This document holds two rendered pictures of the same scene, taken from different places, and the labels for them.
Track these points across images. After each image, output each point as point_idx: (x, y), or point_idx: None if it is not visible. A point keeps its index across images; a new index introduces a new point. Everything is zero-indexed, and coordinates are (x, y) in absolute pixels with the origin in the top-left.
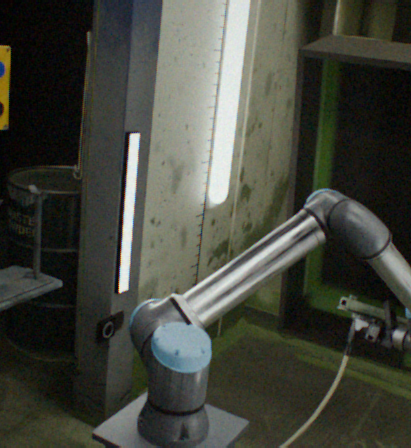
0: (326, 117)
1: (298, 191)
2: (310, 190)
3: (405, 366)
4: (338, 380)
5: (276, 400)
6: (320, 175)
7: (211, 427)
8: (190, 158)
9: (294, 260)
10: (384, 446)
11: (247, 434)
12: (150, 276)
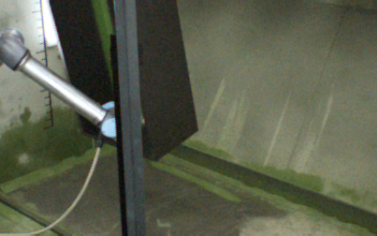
0: None
1: (71, 29)
2: (94, 27)
3: (149, 156)
4: (94, 165)
5: (104, 191)
6: (105, 15)
7: None
8: (16, 9)
9: None
10: (160, 223)
11: (61, 212)
12: None
